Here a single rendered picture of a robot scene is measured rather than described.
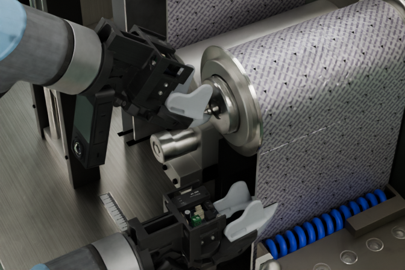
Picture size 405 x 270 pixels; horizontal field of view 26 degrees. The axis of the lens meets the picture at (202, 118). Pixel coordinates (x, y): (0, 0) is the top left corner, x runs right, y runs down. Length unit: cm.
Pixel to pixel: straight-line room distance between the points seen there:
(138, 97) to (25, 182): 56
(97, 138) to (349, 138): 36
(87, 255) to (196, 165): 21
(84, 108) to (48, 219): 47
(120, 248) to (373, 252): 37
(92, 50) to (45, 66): 6
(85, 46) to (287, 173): 36
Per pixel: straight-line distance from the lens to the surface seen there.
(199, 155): 117
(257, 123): 105
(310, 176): 119
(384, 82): 116
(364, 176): 128
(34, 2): 136
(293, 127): 110
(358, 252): 124
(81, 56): 92
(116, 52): 96
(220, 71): 108
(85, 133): 102
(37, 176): 152
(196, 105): 106
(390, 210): 127
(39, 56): 89
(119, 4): 140
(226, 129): 109
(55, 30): 90
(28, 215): 146
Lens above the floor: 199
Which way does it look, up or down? 43 degrees down
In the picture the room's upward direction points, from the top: straight up
